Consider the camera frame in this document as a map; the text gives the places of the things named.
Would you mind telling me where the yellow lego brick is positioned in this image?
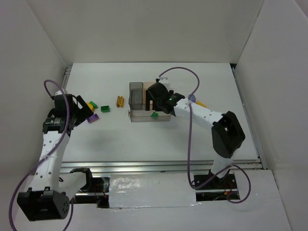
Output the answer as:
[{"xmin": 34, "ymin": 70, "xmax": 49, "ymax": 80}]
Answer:
[
  {"xmin": 87, "ymin": 102, "xmax": 95, "ymax": 112},
  {"xmin": 196, "ymin": 101, "xmax": 206, "ymax": 108}
]

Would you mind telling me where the green sloped lego brick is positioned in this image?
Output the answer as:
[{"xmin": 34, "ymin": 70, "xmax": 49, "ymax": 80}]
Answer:
[{"xmin": 89, "ymin": 101, "xmax": 98, "ymax": 109}]

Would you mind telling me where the brown yellow lego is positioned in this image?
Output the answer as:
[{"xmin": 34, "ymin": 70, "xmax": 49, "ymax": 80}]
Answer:
[{"xmin": 116, "ymin": 96, "xmax": 125, "ymax": 108}]

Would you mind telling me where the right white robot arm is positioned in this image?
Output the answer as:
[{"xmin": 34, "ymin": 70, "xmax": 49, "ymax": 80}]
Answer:
[{"xmin": 146, "ymin": 82, "xmax": 245, "ymax": 189}]

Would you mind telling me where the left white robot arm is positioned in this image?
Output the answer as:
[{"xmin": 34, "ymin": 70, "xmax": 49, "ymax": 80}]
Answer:
[{"xmin": 17, "ymin": 92, "xmax": 93, "ymax": 221}]

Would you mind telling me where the purple lego brick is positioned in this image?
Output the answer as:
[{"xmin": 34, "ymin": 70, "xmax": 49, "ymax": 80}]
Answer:
[{"xmin": 87, "ymin": 113, "xmax": 100, "ymax": 123}]

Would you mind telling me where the orange tinted plastic container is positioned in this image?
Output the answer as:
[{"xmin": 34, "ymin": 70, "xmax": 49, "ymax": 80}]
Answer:
[{"xmin": 143, "ymin": 82, "xmax": 154, "ymax": 111}]

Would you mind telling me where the smoky grey plastic container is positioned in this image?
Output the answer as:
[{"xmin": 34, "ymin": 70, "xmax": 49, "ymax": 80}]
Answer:
[{"xmin": 129, "ymin": 82, "xmax": 143, "ymax": 110}]

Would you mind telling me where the clear long plastic container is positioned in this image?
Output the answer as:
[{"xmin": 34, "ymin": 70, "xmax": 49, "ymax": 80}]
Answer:
[{"xmin": 128, "ymin": 109, "xmax": 171, "ymax": 122}]

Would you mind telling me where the purple butterfly lego piece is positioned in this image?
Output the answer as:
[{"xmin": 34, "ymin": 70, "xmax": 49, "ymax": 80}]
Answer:
[{"xmin": 188, "ymin": 94, "xmax": 196, "ymax": 103}]

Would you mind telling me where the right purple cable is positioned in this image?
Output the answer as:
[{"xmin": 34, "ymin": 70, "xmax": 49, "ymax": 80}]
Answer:
[{"xmin": 155, "ymin": 66, "xmax": 252, "ymax": 204}]

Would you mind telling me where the purple cable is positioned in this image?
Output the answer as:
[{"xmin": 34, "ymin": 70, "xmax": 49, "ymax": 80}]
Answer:
[
  {"xmin": 9, "ymin": 79, "xmax": 74, "ymax": 231},
  {"xmin": 155, "ymin": 66, "xmax": 252, "ymax": 204}
]

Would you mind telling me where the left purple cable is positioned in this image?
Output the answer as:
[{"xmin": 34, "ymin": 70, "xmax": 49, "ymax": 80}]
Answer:
[{"xmin": 9, "ymin": 79, "xmax": 74, "ymax": 231}]

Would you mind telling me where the aluminium frame rail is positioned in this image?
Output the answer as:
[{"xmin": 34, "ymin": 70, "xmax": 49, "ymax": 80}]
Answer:
[{"xmin": 60, "ymin": 160, "xmax": 263, "ymax": 174}]

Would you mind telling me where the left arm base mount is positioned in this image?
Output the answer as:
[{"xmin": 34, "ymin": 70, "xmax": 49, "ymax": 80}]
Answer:
[{"xmin": 70, "ymin": 167, "xmax": 110, "ymax": 208}]

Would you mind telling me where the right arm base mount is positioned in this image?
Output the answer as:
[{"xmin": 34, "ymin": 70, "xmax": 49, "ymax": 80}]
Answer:
[{"xmin": 195, "ymin": 174, "xmax": 240, "ymax": 202}]

